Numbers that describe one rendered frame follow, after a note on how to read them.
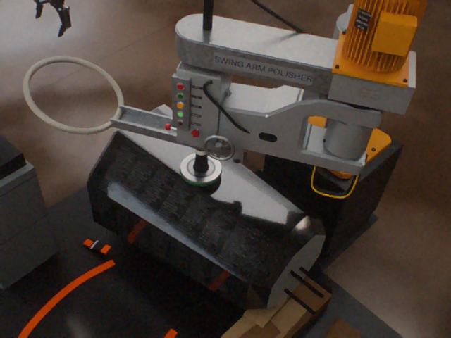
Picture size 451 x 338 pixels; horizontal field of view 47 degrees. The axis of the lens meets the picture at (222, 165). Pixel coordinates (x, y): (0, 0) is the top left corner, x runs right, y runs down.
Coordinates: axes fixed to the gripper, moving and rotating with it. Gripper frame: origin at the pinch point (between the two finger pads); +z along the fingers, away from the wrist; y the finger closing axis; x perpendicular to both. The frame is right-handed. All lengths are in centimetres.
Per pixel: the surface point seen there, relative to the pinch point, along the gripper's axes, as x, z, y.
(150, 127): 9, 21, 62
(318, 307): 30, 70, 196
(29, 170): -20, 75, 23
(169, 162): 18, 41, 78
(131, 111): 12, 23, 49
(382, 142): 107, 6, 166
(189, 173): 11, 30, 91
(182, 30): 3, -43, 56
